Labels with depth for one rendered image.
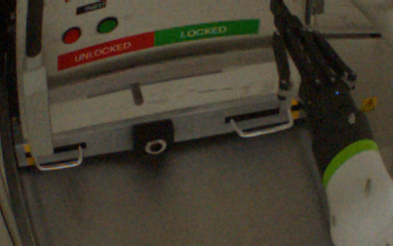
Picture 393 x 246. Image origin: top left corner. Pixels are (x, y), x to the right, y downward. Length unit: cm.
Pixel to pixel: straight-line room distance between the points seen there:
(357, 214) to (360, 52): 101
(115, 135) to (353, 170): 58
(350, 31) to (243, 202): 58
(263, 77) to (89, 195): 34
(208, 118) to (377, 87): 69
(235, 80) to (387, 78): 69
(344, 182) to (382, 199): 7
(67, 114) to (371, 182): 63
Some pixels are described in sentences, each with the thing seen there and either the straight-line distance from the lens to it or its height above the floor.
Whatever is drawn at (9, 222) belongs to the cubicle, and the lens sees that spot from 202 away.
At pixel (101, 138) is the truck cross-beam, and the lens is 135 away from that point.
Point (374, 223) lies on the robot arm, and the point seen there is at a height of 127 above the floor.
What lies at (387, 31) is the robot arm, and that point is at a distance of 124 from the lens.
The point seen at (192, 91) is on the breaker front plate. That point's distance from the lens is 135.
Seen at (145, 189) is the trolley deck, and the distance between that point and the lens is 137.
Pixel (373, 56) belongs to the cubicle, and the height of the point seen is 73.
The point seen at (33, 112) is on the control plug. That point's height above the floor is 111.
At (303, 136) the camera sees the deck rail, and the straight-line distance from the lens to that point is 146.
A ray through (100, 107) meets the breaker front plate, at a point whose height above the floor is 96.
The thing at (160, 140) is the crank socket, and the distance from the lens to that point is 135.
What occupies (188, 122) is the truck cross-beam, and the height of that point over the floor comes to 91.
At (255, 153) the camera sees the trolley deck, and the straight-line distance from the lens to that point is 142.
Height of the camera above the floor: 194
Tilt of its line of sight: 49 degrees down
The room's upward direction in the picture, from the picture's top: 5 degrees clockwise
